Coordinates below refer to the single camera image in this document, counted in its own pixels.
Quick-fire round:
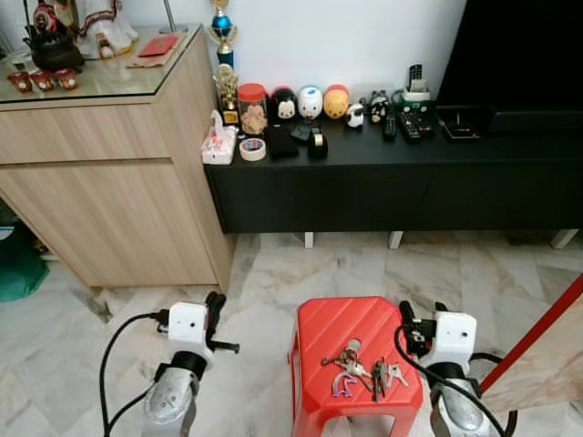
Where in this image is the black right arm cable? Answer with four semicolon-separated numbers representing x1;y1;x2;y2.
393;323;518;437

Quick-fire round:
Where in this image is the black low TV console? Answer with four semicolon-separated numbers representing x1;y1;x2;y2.
205;114;583;249

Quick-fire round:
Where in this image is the black cast iron teapot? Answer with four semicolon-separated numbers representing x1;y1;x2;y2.
26;23;85;72

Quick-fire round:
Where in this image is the white round figurine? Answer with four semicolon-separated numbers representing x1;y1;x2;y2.
298;86;324;121

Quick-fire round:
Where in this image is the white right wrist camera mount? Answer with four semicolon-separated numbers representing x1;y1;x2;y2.
430;312;477;365

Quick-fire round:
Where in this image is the tall trophy with blue ball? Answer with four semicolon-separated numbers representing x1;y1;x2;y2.
208;0;240;69

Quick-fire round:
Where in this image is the red envelope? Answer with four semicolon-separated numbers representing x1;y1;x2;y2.
137;35;180;60

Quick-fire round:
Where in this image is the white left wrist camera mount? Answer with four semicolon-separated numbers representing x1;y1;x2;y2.
167;301;215;351

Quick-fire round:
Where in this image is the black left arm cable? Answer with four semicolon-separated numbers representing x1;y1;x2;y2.
98;311;172;437

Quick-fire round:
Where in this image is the black tape dispenser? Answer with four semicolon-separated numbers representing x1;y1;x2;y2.
306;127;329;160

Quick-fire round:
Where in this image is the colourful small statue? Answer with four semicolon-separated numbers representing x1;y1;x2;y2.
32;0;78;37

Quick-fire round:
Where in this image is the white tape roll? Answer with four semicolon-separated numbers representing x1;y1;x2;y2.
239;137;267;162

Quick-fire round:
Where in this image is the wide black remote control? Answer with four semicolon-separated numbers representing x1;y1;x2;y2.
398;109;435;142

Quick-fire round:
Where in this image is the cordless phone on green base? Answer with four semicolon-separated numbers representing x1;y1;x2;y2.
394;64;432;112

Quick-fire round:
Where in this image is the light wooden cabinet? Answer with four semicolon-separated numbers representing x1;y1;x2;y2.
0;25;236;294

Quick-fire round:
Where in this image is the black wallet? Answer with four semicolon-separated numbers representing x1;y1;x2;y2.
266;126;300;160

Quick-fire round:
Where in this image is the green plastic container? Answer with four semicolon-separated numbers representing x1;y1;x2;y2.
0;223;51;303

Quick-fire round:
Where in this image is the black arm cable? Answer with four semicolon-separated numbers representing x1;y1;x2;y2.
98;311;172;437
393;323;518;437

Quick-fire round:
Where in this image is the black TV stand foot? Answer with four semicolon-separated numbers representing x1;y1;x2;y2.
437;105;495;142

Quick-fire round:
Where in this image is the small gold trophy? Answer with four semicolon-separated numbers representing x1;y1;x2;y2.
214;64;240;126

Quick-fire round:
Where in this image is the yellow round bear figurine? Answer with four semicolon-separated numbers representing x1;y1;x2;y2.
323;85;351;119

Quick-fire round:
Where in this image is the red plastic stool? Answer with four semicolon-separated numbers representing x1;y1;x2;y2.
290;296;425;437

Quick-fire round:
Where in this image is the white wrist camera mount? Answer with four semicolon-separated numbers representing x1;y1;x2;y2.
167;301;215;351
430;312;477;365

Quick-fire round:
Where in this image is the white pink tissue box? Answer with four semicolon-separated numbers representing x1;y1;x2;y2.
202;111;238;165

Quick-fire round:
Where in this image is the bunch of keys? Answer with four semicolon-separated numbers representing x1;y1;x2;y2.
321;339;409;401

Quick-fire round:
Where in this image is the marble board with red edge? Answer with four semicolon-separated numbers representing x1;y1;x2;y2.
480;273;583;415

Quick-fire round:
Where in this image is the white robed statue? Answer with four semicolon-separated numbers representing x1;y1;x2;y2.
77;0;139;60

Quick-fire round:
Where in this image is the black television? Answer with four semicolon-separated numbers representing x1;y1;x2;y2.
435;0;583;136

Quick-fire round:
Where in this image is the metal lamp pole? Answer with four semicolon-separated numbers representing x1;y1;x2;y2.
162;0;188;36

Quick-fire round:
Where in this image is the clear jar with red lid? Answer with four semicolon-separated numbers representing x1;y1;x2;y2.
237;84;269;137

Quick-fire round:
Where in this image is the black and white toy figure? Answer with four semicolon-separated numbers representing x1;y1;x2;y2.
367;89;391;124

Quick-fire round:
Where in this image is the black round mouse figurine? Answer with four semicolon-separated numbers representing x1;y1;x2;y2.
271;87;299;124

